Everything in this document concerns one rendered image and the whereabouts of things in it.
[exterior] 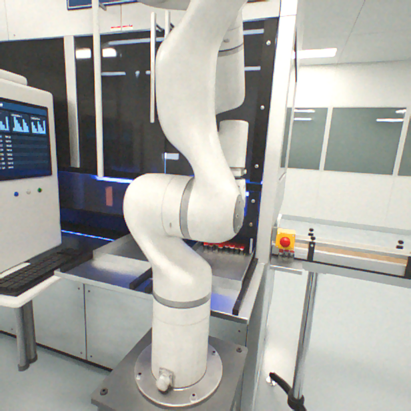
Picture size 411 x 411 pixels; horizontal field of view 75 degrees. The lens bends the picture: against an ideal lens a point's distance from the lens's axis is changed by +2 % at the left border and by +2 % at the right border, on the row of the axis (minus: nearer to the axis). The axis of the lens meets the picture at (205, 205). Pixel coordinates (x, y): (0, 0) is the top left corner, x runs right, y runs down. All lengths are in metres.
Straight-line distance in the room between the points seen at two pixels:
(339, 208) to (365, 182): 0.65
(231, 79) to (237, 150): 0.19
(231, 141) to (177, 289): 0.44
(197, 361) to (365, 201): 5.45
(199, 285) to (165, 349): 0.15
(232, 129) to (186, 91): 0.35
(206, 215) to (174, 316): 0.21
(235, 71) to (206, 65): 0.23
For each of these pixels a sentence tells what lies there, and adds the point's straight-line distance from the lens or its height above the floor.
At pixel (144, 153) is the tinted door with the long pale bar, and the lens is 1.27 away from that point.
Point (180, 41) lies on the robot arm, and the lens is 0.45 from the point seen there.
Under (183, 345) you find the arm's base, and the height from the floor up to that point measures 0.97.
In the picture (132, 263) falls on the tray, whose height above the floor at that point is 0.90.
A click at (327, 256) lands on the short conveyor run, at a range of 1.26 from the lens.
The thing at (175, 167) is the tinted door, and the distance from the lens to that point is 1.20.
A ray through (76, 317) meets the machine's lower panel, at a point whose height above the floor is 0.35.
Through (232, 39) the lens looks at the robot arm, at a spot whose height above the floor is 1.56.
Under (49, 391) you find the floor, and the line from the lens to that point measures 1.97.
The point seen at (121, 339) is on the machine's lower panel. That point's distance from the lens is 1.69.
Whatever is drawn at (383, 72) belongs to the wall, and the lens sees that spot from 5.98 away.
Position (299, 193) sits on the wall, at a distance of 5.73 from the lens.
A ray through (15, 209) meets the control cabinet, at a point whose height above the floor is 1.05.
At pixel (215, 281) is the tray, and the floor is 0.89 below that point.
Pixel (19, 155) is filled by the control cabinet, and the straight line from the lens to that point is 1.35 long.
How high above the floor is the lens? 1.33
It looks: 12 degrees down
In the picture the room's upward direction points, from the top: 3 degrees clockwise
